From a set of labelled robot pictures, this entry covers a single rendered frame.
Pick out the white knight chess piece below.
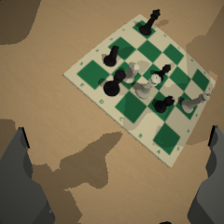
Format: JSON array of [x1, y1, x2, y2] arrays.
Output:
[[123, 62, 139, 84]]

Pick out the green and cream chessboard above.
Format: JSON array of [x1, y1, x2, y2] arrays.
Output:
[[63, 14, 216, 168]]

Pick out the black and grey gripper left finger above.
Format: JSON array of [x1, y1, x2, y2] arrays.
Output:
[[0, 127, 55, 224]]

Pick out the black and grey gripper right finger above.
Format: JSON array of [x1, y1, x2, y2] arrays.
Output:
[[188, 125, 224, 224]]

